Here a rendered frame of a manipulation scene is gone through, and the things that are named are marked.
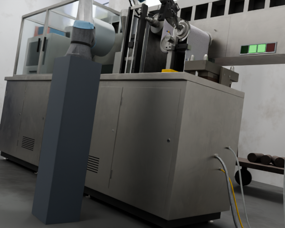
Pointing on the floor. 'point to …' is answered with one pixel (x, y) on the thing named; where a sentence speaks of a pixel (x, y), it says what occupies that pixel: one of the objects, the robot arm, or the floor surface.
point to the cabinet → (141, 145)
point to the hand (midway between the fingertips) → (175, 27)
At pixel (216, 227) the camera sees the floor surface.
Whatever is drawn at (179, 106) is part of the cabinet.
